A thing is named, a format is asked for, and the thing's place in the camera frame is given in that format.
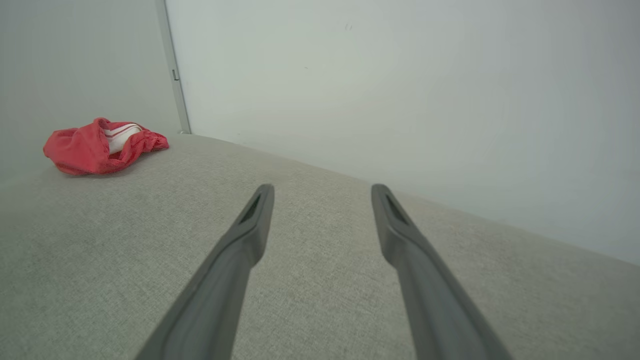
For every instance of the red and white basketball jersey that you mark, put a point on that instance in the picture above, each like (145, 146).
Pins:
(80, 150)

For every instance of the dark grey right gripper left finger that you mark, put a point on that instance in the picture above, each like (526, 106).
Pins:
(215, 310)

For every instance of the grey metal wall strip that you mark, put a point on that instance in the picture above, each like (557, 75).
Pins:
(169, 50)

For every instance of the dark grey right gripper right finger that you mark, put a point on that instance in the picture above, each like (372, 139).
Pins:
(440, 320)

